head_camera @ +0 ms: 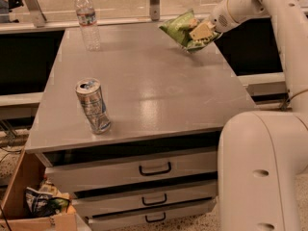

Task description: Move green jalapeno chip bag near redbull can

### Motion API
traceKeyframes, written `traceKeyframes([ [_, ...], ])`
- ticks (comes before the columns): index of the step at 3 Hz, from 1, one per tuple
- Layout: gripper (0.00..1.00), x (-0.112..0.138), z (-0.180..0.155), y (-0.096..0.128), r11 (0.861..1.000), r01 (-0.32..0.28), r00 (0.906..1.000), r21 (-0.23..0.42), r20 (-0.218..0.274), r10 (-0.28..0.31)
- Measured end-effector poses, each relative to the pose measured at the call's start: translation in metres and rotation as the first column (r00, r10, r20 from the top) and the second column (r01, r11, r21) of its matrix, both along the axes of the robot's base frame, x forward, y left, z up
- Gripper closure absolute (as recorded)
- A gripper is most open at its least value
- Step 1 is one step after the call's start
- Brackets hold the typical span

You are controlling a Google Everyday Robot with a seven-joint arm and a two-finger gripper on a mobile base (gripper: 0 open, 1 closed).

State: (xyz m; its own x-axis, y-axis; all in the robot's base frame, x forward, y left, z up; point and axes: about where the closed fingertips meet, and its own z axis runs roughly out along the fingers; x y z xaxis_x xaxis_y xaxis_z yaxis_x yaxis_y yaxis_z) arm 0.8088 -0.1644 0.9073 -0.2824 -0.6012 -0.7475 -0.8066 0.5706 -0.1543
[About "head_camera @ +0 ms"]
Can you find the bottom grey drawer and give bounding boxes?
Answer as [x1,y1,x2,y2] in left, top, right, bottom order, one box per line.
[89,198,216,231]

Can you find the top grey drawer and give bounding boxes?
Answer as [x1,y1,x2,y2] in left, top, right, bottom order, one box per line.
[45,146,218,193]

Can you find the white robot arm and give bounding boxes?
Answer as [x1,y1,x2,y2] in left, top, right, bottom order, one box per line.
[207,0,308,231]

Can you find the cardboard box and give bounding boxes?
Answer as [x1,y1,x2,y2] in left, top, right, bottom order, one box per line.
[0,151,77,231]

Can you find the green jalapeno chip bag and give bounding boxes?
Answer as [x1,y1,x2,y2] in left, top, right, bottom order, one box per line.
[159,10,221,53]

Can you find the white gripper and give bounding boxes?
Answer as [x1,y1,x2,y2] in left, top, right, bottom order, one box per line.
[189,2,239,46]

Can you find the crushed silver redbull can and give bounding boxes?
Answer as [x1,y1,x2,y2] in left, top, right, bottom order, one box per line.
[75,78,111,134]

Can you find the grey drawer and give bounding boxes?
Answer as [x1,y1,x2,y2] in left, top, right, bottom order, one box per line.
[73,180,217,217]
[45,146,218,193]
[89,198,216,231]

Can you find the crumpled snack bags in box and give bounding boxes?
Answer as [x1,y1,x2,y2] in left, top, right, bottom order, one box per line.
[25,180,70,218]

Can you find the metal glass railing frame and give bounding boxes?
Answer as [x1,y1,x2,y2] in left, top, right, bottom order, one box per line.
[0,0,222,34]

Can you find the clear plastic water bottle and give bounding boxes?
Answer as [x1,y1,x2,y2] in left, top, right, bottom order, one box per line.
[75,0,100,51]

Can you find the grey drawer cabinet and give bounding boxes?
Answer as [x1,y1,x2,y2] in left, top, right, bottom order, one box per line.
[24,18,258,231]

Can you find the middle grey drawer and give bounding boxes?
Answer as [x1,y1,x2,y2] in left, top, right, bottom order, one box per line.
[73,180,217,217]

